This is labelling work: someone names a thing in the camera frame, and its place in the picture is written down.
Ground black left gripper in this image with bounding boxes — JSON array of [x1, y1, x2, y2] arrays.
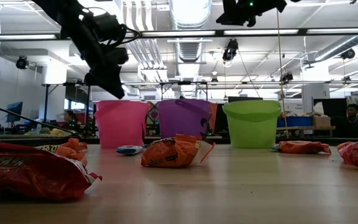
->
[[75, 37, 126, 100]]

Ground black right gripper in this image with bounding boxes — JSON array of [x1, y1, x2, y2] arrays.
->
[[216, 0, 288, 28]]

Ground orange candy packet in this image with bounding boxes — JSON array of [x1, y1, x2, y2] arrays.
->
[[140, 134, 216, 169], [61, 138, 89, 152], [277, 140, 332, 155], [35, 144, 89, 167]]

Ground white LED light bar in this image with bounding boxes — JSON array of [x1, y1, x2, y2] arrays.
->
[[140, 30, 216, 37], [306, 27, 358, 34], [0, 34, 57, 40], [224, 29, 300, 35]]

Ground pink plastic bucket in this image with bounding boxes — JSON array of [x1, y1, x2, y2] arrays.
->
[[94, 100, 150, 149]]

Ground person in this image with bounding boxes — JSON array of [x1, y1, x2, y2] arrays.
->
[[62, 110, 82, 131], [334, 103, 358, 139]]

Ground colourful patterned panel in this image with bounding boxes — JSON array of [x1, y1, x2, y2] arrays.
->
[[145, 101, 162, 137]]

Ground purple plastic bucket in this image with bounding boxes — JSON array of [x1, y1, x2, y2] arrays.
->
[[157, 98, 213, 141]]

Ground black computer monitor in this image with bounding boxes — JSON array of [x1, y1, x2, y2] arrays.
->
[[6, 101, 24, 123]]

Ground orange panel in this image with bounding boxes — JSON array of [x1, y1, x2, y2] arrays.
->
[[209, 103, 219, 133]]

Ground green plastic bucket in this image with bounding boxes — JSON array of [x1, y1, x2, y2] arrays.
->
[[222, 99, 282, 149]]

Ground blue storage bin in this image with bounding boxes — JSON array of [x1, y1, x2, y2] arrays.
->
[[277, 116, 314, 128]]

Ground white cloth bag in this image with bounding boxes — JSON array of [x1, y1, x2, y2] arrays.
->
[[313, 101, 325, 116]]

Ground black partition board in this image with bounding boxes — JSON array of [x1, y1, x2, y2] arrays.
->
[[313, 98, 348, 138]]

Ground gray workbench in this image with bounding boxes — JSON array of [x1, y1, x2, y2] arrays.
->
[[277, 125, 337, 138]]

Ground cardboard box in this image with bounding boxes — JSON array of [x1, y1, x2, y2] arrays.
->
[[312, 115, 331, 128]]

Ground black aluminium rig frame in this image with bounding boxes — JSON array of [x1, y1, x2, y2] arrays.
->
[[0, 26, 358, 147]]

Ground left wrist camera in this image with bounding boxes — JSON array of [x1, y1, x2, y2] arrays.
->
[[106, 46, 130, 65]]

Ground silver ventilation duct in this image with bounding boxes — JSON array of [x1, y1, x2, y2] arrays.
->
[[168, 0, 213, 99], [314, 33, 358, 62]]

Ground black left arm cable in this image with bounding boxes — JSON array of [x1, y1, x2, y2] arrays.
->
[[113, 23, 142, 49]]

